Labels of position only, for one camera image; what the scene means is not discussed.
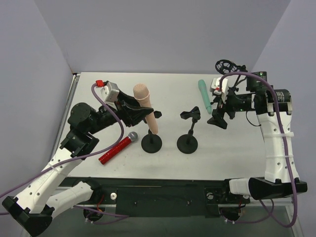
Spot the pink microphone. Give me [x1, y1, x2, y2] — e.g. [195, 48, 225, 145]
[133, 83, 158, 135]

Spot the black mic stand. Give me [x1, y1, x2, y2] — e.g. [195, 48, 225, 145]
[177, 106, 200, 154]
[141, 111, 162, 154]

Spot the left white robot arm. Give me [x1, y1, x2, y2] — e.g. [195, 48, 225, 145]
[2, 92, 154, 237]

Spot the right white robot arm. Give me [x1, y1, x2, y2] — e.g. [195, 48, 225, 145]
[208, 72, 308, 200]

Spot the red glitter microphone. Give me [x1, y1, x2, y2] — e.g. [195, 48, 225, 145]
[98, 131, 138, 165]

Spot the teal microphone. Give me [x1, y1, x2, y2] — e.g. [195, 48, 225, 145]
[197, 79, 212, 115]

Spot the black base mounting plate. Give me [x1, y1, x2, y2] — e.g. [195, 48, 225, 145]
[59, 177, 250, 217]

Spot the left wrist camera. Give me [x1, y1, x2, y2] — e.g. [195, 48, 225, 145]
[96, 80, 120, 103]

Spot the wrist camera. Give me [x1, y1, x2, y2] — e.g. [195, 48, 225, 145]
[96, 80, 120, 103]
[210, 78, 229, 104]

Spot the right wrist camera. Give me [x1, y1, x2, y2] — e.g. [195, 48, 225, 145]
[210, 78, 229, 104]

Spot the tripod shock mount stand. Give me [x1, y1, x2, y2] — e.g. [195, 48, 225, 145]
[215, 59, 248, 75]

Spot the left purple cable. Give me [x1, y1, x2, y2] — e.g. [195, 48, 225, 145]
[0, 82, 130, 225]

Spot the purple cable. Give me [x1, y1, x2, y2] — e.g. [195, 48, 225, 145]
[219, 72, 301, 228]
[0, 82, 130, 225]

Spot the aluminium frame rail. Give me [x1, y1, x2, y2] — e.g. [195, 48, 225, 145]
[29, 186, 297, 210]

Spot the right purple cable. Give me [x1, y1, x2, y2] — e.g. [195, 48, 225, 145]
[219, 72, 301, 228]

